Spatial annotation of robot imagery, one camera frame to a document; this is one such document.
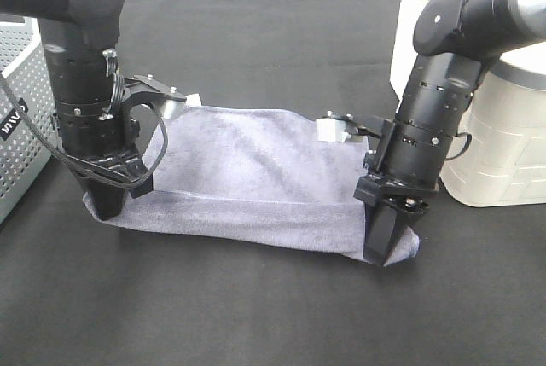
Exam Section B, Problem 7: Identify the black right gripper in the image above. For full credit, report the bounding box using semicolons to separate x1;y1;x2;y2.
353;173;439;266

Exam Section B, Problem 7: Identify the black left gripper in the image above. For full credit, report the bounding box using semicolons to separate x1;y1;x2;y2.
67;145;148;220

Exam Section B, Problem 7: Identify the blue-grey microfibre towel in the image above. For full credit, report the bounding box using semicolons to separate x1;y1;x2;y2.
81;104;421;268

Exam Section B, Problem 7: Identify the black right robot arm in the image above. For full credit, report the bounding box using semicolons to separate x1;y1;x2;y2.
354;0;545;265

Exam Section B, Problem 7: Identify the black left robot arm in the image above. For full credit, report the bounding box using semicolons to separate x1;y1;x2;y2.
1;0;147;178

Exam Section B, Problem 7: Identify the grey perforated plastic basket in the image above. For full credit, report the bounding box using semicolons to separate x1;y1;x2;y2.
1;14;55;220

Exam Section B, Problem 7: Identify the white woven-pattern storage box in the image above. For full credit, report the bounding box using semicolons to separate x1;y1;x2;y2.
389;0;546;208

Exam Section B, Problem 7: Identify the black table cloth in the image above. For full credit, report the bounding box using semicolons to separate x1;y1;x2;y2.
1;0;545;365

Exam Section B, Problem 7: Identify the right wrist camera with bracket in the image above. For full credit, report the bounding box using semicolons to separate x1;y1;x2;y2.
315;111;384;142

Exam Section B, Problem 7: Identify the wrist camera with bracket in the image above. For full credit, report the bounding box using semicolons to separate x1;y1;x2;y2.
315;111;384;142
122;75;201;119

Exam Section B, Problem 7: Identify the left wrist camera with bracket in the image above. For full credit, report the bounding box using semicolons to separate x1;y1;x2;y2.
122;75;201;119

